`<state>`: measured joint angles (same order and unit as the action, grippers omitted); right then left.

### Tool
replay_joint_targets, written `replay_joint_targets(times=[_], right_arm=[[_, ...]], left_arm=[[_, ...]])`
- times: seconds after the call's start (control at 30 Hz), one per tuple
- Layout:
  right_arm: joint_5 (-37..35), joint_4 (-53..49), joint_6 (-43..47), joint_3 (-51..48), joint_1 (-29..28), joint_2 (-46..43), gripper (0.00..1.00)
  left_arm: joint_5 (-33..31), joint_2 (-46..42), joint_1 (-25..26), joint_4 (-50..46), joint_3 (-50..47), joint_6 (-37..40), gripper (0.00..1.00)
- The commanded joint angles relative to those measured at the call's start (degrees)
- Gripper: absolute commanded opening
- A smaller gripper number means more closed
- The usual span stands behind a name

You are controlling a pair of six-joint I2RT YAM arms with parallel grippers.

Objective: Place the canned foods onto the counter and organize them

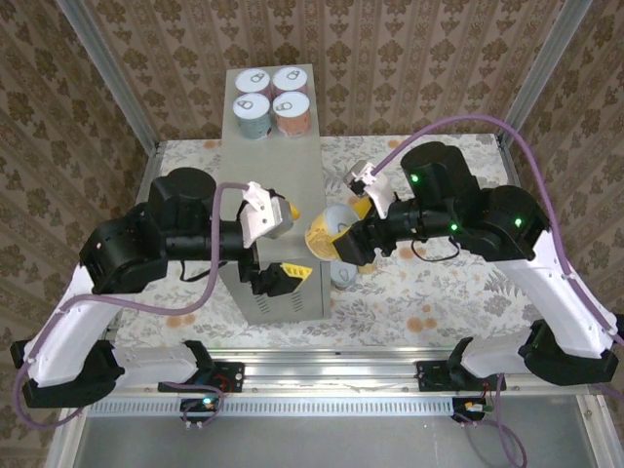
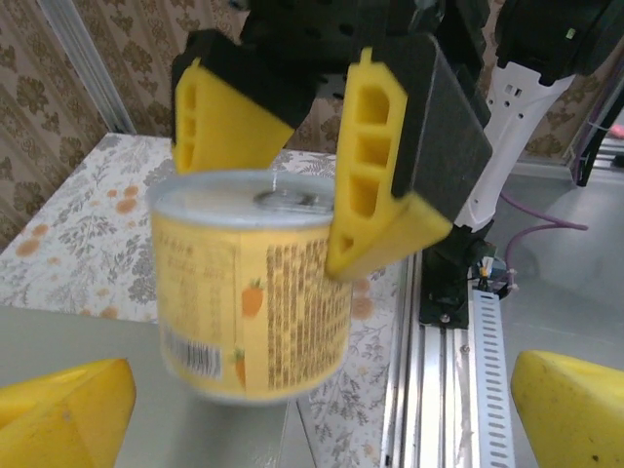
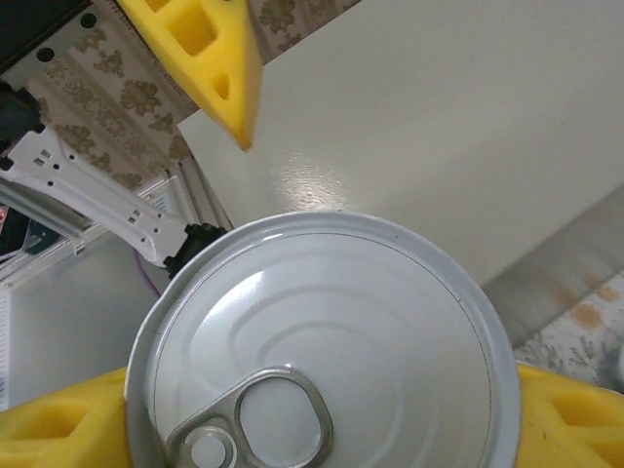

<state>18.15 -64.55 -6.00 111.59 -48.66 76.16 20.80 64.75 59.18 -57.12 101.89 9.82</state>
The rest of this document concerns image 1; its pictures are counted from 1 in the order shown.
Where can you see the teal-labelled tin can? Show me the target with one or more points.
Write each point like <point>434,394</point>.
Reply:
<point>252,105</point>
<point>342,279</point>

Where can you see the orange-labelled tin can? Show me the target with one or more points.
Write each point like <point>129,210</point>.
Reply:
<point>291,103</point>

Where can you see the pink-labelled tin can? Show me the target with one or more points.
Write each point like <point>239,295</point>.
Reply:
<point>252,79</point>
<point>291,76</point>

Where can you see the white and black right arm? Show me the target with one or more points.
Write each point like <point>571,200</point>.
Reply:
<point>560,302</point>

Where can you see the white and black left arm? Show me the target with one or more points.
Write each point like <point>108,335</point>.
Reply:
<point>73,331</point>

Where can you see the grey metal cabinet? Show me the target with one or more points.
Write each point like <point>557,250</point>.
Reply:
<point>273,161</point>

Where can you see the floral tablecloth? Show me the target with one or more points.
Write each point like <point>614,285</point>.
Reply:
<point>390,317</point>

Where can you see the small circuit board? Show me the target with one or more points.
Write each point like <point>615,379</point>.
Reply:
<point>195,404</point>
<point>463,405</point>

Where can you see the grey metal panel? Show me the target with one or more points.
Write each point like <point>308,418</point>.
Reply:
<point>317,443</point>

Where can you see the aluminium table side rail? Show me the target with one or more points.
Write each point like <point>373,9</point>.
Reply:
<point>152,156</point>
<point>509,155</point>

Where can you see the long aluminium base rail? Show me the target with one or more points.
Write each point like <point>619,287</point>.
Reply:
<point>331,375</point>

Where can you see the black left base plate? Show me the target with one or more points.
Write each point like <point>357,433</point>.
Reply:
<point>234,375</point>

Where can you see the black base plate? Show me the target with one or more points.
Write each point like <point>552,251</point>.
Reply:
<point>234,375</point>
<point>429,375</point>

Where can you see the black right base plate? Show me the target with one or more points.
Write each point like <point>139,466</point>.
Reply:
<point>429,375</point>

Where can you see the aluminium frame post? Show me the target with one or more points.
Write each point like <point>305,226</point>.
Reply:
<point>542,73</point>
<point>116,83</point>

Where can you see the short aluminium corner rail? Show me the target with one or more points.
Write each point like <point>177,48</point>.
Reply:
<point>592,429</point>

